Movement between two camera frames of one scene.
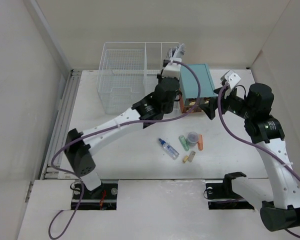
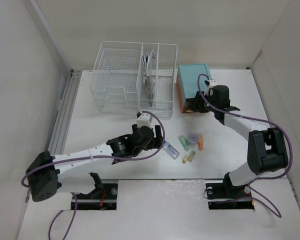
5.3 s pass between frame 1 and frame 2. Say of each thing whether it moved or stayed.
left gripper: moved
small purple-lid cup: stayed
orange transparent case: stayed
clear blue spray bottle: stayed
